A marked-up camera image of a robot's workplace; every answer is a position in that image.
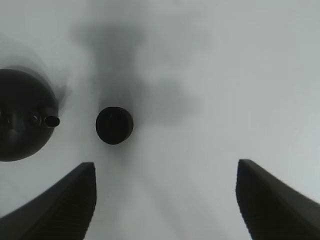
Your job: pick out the small black teacup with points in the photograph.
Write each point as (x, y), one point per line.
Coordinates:
(114, 125)

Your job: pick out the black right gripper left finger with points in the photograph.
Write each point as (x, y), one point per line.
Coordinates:
(63, 212)

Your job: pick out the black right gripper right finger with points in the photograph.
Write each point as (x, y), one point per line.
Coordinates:
(272, 210)

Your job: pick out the black round teapot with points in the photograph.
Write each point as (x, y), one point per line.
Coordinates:
(29, 113)

